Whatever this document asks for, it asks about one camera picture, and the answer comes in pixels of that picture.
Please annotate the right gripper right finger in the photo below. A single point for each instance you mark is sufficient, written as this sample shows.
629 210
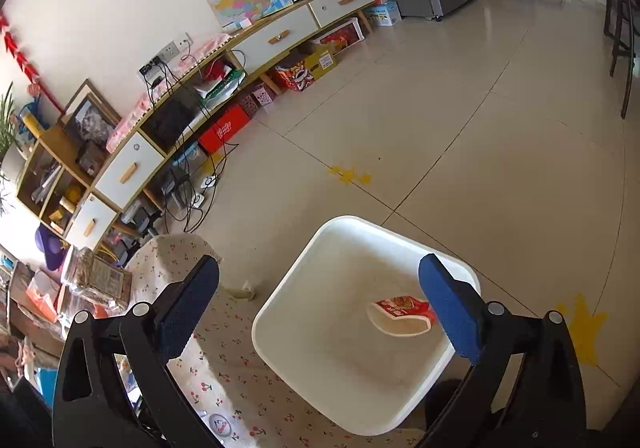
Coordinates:
524 386

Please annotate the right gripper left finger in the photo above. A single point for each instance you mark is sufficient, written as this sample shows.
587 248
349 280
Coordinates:
114 388

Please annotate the red snack wrapper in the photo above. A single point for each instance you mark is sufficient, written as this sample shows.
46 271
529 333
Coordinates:
402 317

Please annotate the white plastic trash bin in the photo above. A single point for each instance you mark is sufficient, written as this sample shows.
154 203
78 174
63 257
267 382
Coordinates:
314 332

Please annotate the cherry print tablecloth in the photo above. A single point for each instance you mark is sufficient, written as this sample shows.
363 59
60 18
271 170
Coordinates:
240 399

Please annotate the open wooden shelf unit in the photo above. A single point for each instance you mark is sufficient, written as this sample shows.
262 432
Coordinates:
52 186

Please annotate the long wooden TV cabinet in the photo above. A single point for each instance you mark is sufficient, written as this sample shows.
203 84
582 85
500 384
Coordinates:
185 102

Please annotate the framed picture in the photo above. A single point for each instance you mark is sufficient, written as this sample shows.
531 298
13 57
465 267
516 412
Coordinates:
89 117

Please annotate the red gift box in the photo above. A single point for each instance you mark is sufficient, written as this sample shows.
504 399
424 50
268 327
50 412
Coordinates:
220 131

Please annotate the dark wooden chair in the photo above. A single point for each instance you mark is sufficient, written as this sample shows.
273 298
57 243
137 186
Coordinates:
621 25

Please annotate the red yellow snack carton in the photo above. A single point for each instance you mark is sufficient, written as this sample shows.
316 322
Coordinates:
299 70

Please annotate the red firecracker string decoration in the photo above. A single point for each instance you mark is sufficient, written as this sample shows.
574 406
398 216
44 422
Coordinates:
24 64

